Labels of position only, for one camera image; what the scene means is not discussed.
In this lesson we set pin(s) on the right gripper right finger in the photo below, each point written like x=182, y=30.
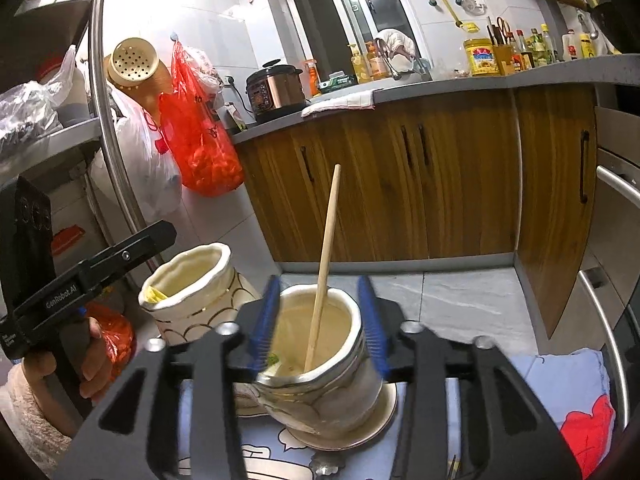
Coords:
x=406, y=351

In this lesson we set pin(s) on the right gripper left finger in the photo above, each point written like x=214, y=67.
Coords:
x=234, y=352

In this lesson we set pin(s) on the yellow plastic utensil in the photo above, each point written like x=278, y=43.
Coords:
x=150, y=296

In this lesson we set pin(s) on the left fuzzy sleeve forearm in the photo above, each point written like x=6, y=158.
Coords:
x=42, y=442

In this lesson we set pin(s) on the left hand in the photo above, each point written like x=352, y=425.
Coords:
x=86, y=349

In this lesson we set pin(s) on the white ceramic double utensil holder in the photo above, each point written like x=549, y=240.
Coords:
x=327, y=408

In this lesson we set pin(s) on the blue cartoon cloth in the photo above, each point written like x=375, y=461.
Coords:
x=575, y=390

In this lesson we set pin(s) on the white plastic bag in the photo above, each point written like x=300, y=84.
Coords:
x=151, y=169

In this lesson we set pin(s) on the red plastic bag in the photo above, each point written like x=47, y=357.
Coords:
x=193, y=132

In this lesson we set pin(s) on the built-in oven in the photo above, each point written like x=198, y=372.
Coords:
x=609, y=276

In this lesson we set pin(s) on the white dish towel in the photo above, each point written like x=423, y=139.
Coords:
x=362, y=100

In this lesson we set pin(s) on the electric pressure cooker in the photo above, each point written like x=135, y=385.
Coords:
x=275, y=91

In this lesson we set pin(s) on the yellow oil tin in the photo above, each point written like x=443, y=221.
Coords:
x=481, y=58

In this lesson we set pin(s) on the knife block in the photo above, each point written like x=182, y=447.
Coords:
x=502, y=51

